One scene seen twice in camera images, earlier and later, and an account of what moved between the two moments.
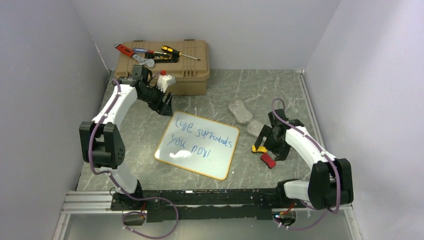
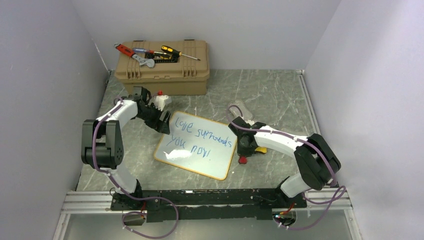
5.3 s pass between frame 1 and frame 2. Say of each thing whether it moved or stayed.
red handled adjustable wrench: stayed
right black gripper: moved
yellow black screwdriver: stayed
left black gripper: moved
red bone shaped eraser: moved
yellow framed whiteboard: stayed
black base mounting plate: stayed
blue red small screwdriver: stayed
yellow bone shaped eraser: stayed
